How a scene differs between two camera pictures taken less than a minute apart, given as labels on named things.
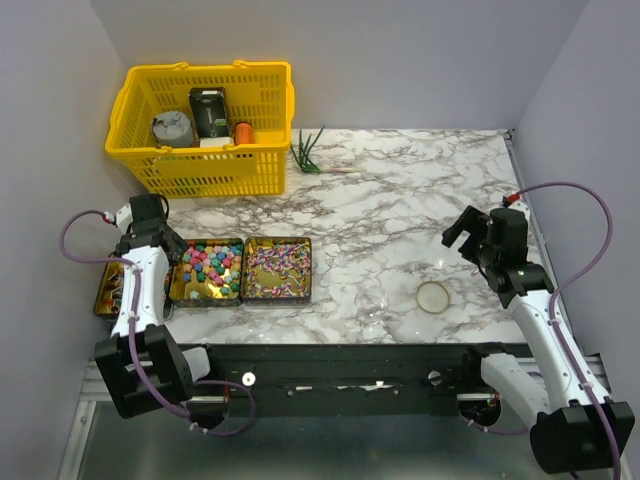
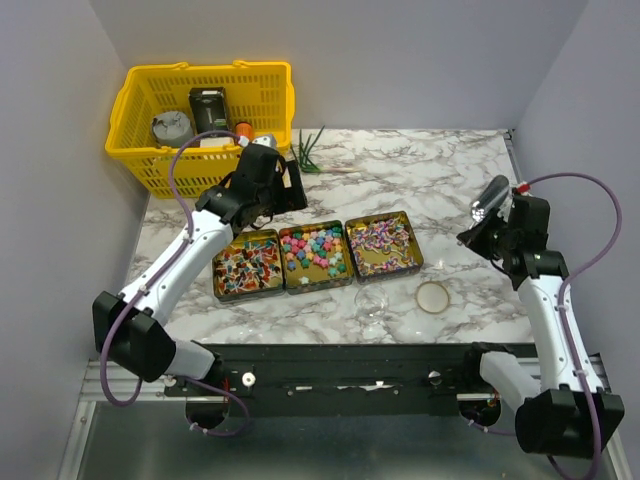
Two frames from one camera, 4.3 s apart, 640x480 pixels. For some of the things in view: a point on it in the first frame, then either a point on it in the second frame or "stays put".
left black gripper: [180, 243] → [294, 197]
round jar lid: [433, 297] stays put
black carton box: [210, 111] stays put
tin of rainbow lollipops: [277, 271] → [383, 247]
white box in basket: [215, 142] stays put
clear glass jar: [371, 301] stays put
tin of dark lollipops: [108, 299] → [250, 264]
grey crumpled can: [172, 129] stays put
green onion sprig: [304, 161] stays put
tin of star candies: [208, 273] → [315, 257]
